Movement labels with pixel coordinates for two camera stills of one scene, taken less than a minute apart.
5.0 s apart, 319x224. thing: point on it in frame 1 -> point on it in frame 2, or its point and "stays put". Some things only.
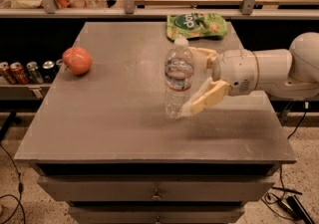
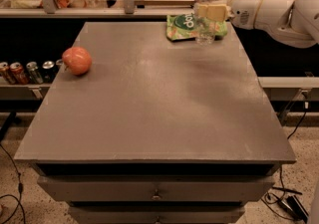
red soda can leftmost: (5, 68) stays put
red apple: (77, 60) stays put
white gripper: (234, 70) -> (243, 11)
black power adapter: (299, 210) stays put
